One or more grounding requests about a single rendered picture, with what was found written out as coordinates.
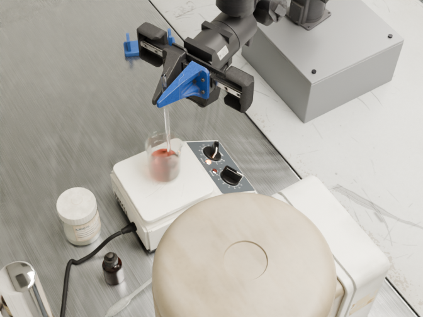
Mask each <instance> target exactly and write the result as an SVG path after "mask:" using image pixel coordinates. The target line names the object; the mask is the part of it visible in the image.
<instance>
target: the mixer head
mask: <svg viewBox="0 0 423 317"><path fill-rule="evenodd" d="M389 268H390V263H389V260H388V258H387V257H386V255H385V254H384V253H383V252H382V251H381V250H380V249H379V248H378V246H377V245H376V244H375V243H374V241H373V240H372V239H371V238H370V237H369V236H368V235H367V234H366V233H365V231H364V230H363V229H362V228H361V227H360V226H359V225H358V224H357V222H356V221H355V220H354V219H353V217H352V216H351V215H350V214H349V213H348V212H347V211H346V210H345V209H344V207H343V206H342V205H341V204H340V202H339V201H338V200H337V199H336V198H335V197H334V196H333V195H332V194H331V192H330V191H329V190H328V189H327V188H326V187H325V186H324V185H323V183H322V182H321V181H320V180H319V179H318V178H317V177H315V176H312V175H310V176H308V177H306V178H304V179H302V180H300V181H298V182H296V183H294V184H292V185H290V186H288V187H287V188H285V189H283V190H281V191H279V192H278V193H276V194H273V195H272V196H266V195H263V194H256V193H250V192H233V193H228V194H221V195H217V196H213V197H210V198H208V199H205V200H202V201H200V202H198V203H196V204H194V205H193V206H191V207H190V208H188V209H187V210H185V211H184V212H183V213H181V214H180V215H179V216H178V217H177V218H176V219H175V220H174V221H173V222H172V223H171V224H170V225H169V227H168V229H167V230H166V231H165V233H164V234H163V236H162V238H161V240H160V242H159V244H158V246H157V249H156V251H155V255H154V261H153V265H152V295H153V301H154V311H155V317H368V314H369V312H370V310H371V307H372V305H373V303H374V301H375V299H376V297H377V295H378V292H379V290H380V288H381V285H382V284H383V281H384V280H385V277H386V275H387V273H388V270H389Z"/></svg>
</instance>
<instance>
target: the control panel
mask: <svg viewBox="0 0 423 317"><path fill-rule="evenodd" d="M218 143H219V150H218V151H219V152H220V154H221V156H222V157H221V159H220V160H219V161H214V160H211V159H209V158H208V157H206V156H205V154H204V153H203V149H204V148H205V147H211V146H212V145H213V142H187V144H188V146H189V148H190V149H191V150H192V152H193V153H194V154H195V156H196V158H197V159H198V160H199V161H200V163H201V165H202V166H203V167H204V169H205V170H206V171H207V173H208V175H209V176H210V177H211V179H212V180H213V182H214V183H215V184H216V186H217V187H218V188H219V190H220V192H221V193H222V194H228V193H233V192H248V191H255V189H254V188H253V187H252V186H251V184H250V183H249V181H248V180H247V179H246V177H245V176H244V174H243V178H242V179H241V181H239V183H238V184H237V185H236V186H231V185H229V184H227V183H226V182H224V181H223V180H222V178H221V176H220V174H221V173H222V170H223V169H224V168H225V166H226V165H228V166H229V167H231V168H233V169H235V170H236V171H238V172H240V173H241V174H242V172H241V171H240V169H239V168H238V167H237V165H236V164H235V162H234V161H233V160H232V158H231V157H230V155H229V154H228V153H227V152H226V150H225V149H224V148H223V146H222V145H221V143H220V142H219V141H218ZM207 160H209V161H210V162H211V163H210V164H209V163H207V162H206V161H207ZM213 169H216V170H217V172H214V171H213Z"/></svg>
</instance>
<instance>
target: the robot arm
mask: <svg viewBox="0 0 423 317"><path fill-rule="evenodd" d="M328 1H329V0H291V2H290V6H289V7H288V8H287V1H286V0H216V2H215V5H216V6H217V8H218V9H219V10H220V11H221V13H220V14H219V15H218V16H217V17H216V18H215V19H213V20H212V21H211V22H208V21H206V20H205V21H204V22H203V23H202V24H201V31H200V32H199V33H198V34H197V35H196V36H195V37H194V38H193V39H192V38H190V37H187V38H186V39H185V40H184V47H182V46H180V45H178V44H177V43H174V42H173V43H172V46H170V45H169V43H168V40H167V32H166V31H164V30H162V29H160V28H158V27H156V26H155V25H153V24H151V23H148V22H145V23H143V24H141V25H140V26H139V27H138V28H137V40H138V50H139V57H140V58H141V59H142V60H144V61H146V62H148V63H150V64H151V65H153V66H155V67H160V66H161V65H162V64H163V72H162V74H165V75H166V84H167V89H166V90H165V91H164V92H163V93H162V78H160V80H159V83H158V85H157V88H156V90H155V93H154V96H153V98H152V104H153V105H157V107H158V108H161V107H164V106H166V105H168V104H171V103H173V102H176V101H178V100H180V99H183V98H186V99H189V100H191V101H192V102H194V103H196V104H197V105H198V106H199V107H201V108H204V107H206V106H208V105H209V104H211V103H213V102H214V101H216V100H217V99H218V97H219V94H220V90H221V88H222V89H224V90H226V91H228V94H227V95H226V96H225V97H224V103H225V104H226V105H227V106H230V107H231V108H233V109H235V110H237V111H239V112H240V113H245V112H246V111H247V110H248V109H249V108H250V106H251V104H252V102H253V96H254V76H252V75H250V74H248V73H247V72H244V71H243V70H240V69H238V68H236V67H234V66H232V65H231V63H232V57H233V56H234V55H235V54H236V53H237V52H238V51H239V50H240V49H241V48H242V46H243V45H246V46H248V47H250V46H251V44H252V41H253V35H254V34H255V33H256V31H257V22H258V23H261V24H263V25H265V26H269V25H270V24H272V23H273V22H275V23H277V22H279V21H280V20H281V18H282V17H284V16H286V17H288V18H289V19H291V20H292V21H294V22H295V23H296V24H298V25H300V26H301V27H302V28H304V29H305V30H307V31H310V30H311V29H313V28H315V27H316V26H317V25H319V24H320V23H321V22H323V21H324V20H326V19H327V18H328V17H330V16H331V14H332V13H331V12H330V11H329V10H327V9H326V8H325V6H326V3H327V2H328ZM230 65H231V66H230ZM229 66H230V67H229ZM162 74H161V75H162Z"/></svg>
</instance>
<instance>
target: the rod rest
mask: <svg viewBox="0 0 423 317"><path fill-rule="evenodd" d="M167 34H168V37H167V40H168V43H169V45H170V46H172V43H173V42H174V43H175V39H174V37H173V36H171V29H170V28H168V29H167ZM126 37H127V41H126V42H123V46H124V52H125V56H126V57H134V56H139V50H138V40H135V41H130V36H129V33H126Z"/></svg>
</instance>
